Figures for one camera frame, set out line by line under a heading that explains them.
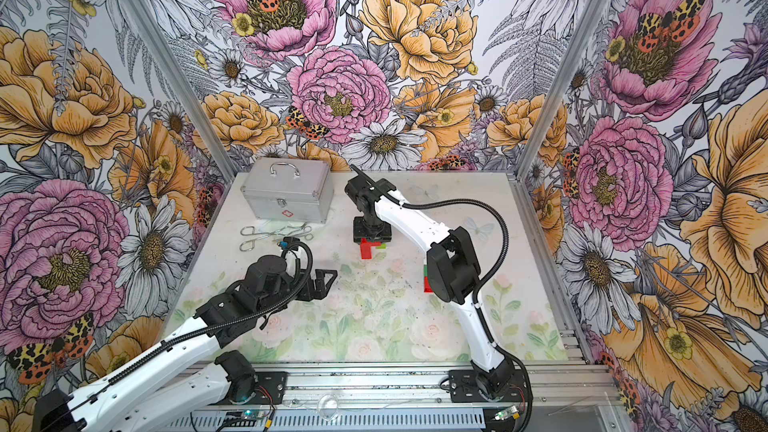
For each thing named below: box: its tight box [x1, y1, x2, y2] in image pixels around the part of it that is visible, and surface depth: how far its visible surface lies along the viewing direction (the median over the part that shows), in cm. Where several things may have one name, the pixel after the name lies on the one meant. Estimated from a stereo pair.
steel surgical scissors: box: [240, 222, 312, 236], surface depth 107 cm
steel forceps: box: [239, 233, 314, 252], surface depth 104 cm
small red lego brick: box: [360, 244, 372, 260], surface depth 96 cm
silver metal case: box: [240, 157, 334, 224], surface depth 101 cm
